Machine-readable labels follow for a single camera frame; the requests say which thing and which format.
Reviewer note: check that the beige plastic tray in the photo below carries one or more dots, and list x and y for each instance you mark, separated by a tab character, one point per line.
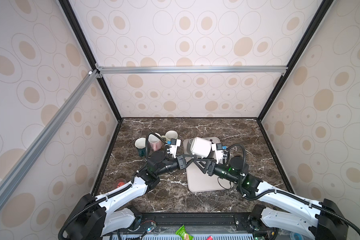
199	182

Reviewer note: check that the dark green faceted mug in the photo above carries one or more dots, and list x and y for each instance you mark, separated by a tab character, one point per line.
140	145

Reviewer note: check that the light green mug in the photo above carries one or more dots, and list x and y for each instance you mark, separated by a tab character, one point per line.
169	135

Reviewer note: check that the aluminium rail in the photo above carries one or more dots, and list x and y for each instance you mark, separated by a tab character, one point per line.
22	167
190	70

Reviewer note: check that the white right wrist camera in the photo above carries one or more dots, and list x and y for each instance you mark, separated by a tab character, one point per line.
220	153

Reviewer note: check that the black corner frame post left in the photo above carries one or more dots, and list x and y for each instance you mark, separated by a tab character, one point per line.
82	40

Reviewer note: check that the pink faceted mug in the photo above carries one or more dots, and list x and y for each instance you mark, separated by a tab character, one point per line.
155	141

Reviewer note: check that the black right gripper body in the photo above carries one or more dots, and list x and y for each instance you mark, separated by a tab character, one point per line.
221	171

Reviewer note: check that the aluminium rail left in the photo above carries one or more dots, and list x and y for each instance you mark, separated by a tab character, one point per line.
22	167

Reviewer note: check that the green snack packet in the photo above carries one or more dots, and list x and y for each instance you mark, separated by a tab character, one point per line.
181	232

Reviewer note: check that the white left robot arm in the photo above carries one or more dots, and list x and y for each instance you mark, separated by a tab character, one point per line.
94	217

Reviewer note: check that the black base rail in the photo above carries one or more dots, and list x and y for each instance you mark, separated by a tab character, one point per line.
218	226

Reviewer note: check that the black corner frame post right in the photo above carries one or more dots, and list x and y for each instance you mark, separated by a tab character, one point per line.
312	28

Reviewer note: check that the clear cup with red object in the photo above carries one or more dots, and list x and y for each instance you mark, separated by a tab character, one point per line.
119	182

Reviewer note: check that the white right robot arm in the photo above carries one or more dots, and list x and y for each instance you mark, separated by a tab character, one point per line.
313	219

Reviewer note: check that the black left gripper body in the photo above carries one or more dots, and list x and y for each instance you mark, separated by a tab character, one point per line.
172	166

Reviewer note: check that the white mug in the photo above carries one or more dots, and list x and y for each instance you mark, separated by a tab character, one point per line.
200	147

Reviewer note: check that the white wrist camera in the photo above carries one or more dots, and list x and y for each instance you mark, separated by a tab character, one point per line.
173	146
220	153

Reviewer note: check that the aluminium rail back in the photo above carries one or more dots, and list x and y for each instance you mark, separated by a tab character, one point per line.
190	70

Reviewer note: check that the black corner frame post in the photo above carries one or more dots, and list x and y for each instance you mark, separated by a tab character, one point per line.
82	40
312	28

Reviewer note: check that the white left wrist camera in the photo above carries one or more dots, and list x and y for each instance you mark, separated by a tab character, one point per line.
173	146

